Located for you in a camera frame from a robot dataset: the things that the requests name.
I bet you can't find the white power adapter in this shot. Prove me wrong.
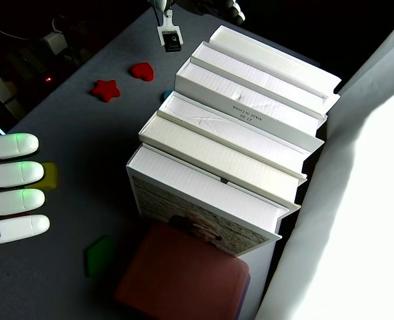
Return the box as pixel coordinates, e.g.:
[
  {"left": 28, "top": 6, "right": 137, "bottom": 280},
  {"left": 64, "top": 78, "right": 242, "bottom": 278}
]
[{"left": 43, "top": 31, "right": 68, "bottom": 56}]

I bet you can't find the white cable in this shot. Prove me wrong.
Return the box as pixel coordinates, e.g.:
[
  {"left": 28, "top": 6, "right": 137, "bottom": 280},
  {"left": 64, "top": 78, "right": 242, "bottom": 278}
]
[{"left": 0, "top": 18, "right": 64, "bottom": 43}]

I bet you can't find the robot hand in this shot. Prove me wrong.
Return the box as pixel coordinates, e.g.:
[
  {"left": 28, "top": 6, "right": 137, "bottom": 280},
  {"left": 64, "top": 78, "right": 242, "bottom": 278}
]
[
  {"left": 0, "top": 132, "right": 51, "bottom": 248},
  {"left": 179, "top": 0, "right": 247, "bottom": 26}
]

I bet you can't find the green block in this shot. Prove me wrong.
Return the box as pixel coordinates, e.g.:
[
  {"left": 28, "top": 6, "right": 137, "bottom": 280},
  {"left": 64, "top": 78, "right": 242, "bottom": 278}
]
[{"left": 85, "top": 234, "right": 116, "bottom": 278}]

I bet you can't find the red hardcover book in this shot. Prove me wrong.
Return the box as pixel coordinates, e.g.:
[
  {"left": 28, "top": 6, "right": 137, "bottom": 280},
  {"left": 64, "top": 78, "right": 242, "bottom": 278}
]
[{"left": 113, "top": 221, "right": 251, "bottom": 320}]

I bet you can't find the grey table cloth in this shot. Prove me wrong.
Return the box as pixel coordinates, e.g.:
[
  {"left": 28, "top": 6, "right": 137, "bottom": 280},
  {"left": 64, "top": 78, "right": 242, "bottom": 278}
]
[{"left": 0, "top": 3, "right": 317, "bottom": 320}]

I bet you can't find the white hardcover book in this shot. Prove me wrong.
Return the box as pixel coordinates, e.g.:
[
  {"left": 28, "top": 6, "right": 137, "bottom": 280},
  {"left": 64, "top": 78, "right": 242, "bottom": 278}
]
[
  {"left": 191, "top": 41, "right": 341, "bottom": 113},
  {"left": 138, "top": 111, "right": 308, "bottom": 205},
  {"left": 209, "top": 25, "right": 343, "bottom": 96}
]

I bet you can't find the white Fashionindia book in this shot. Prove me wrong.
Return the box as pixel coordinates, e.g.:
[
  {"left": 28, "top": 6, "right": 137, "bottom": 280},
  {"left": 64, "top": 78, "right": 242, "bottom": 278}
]
[{"left": 157, "top": 89, "right": 309, "bottom": 183}]

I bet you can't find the white book with photo cover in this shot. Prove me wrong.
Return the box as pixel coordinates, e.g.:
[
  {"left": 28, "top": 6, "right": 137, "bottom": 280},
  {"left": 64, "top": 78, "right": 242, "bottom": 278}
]
[{"left": 125, "top": 143, "right": 283, "bottom": 257}]

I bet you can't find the white beam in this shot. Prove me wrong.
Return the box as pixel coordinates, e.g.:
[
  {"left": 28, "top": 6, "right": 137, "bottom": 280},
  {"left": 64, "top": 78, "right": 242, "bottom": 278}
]
[{"left": 0, "top": 55, "right": 24, "bottom": 120}]

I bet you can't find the red heart block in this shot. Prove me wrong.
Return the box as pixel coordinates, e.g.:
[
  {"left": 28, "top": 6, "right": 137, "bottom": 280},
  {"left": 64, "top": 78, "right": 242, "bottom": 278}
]
[{"left": 129, "top": 62, "right": 155, "bottom": 83}]

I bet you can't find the white book Made in China print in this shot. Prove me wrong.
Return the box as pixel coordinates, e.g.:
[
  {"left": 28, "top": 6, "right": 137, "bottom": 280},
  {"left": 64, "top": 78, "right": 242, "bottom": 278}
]
[{"left": 175, "top": 55, "right": 328, "bottom": 153}]

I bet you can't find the yellow square block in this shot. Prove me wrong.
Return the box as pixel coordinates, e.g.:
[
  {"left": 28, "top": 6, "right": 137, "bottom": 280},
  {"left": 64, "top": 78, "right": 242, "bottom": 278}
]
[{"left": 33, "top": 162, "right": 59, "bottom": 191}]

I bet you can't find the red star block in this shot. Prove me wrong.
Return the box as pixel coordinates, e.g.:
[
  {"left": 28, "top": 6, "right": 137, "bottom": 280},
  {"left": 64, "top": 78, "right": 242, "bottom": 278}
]
[{"left": 90, "top": 79, "right": 121, "bottom": 103}]

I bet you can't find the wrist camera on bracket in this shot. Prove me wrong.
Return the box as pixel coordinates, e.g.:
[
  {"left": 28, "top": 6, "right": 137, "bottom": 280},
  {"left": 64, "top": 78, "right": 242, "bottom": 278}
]
[{"left": 156, "top": 9, "right": 184, "bottom": 53}]

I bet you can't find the white sheet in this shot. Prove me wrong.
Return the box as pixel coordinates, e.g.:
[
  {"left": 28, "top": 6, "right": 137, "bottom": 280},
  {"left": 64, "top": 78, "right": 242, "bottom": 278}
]
[{"left": 255, "top": 11, "right": 394, "bottom": 320}]

